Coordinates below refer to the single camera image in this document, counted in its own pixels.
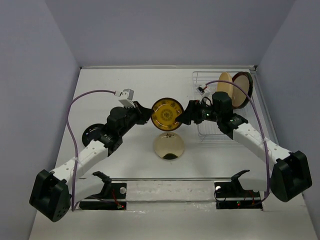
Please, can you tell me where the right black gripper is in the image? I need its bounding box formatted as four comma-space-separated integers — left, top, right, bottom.
175, 99, 222, 125

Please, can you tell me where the yellow patterned black-rim plate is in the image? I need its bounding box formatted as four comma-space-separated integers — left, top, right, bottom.
151, 97, 184, 132

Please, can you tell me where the red rim white plate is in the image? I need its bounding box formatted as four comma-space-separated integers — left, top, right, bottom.
231, 71, 254, 109

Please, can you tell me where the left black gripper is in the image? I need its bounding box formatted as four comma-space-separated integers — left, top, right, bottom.
118, 101, 154, 137

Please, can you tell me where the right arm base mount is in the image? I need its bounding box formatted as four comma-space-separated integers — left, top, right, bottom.
213, 181, 263, 210

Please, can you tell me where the black round plate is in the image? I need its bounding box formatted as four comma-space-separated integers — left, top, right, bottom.
81, 123, 104, 147

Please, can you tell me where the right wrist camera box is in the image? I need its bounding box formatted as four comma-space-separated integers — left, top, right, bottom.
196, 84, 211, 101

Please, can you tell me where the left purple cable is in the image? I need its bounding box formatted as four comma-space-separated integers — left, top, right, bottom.
67, 89, 118, 212

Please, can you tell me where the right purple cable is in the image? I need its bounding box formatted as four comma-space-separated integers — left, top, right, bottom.
204, 79, 272, 201

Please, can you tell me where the white wire dish rack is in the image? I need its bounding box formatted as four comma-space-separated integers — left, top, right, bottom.
191, 70, 263, 145

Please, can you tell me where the purple cable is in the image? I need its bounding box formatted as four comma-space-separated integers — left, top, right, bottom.
67, 89, 118, 212
204, 79, 272, 201

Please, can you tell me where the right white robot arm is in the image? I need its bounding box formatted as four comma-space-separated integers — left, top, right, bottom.
176, 91, 313, 202

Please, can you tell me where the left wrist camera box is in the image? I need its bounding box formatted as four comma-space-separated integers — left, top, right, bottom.
114, 88, 135, 109

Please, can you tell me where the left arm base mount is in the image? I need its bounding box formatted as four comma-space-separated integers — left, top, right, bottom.
78, 182, 127, 211

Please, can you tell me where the cream plate black mark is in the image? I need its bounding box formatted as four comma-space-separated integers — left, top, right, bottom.
153, 132, 185, 161

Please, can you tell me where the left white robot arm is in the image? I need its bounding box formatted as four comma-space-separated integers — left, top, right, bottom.
29, 101, 154, 222

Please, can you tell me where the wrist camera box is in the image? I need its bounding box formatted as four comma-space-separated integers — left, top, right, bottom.
196, 84, 211, 101
114, 88, 135, 109

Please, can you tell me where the orange round plate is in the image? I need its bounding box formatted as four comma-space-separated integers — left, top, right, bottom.
216, 72, 233, 98

